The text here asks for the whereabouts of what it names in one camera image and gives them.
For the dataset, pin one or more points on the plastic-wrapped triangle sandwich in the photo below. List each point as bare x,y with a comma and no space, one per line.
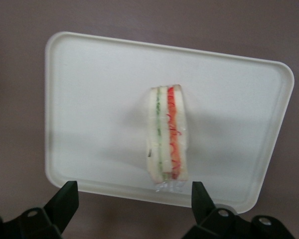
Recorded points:
167,134

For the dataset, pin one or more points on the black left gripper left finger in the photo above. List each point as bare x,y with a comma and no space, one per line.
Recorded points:
62,204

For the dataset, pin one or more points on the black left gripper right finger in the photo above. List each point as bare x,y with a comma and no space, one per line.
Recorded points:
204,206

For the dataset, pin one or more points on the white plastic tray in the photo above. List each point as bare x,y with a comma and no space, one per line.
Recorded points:
94,99

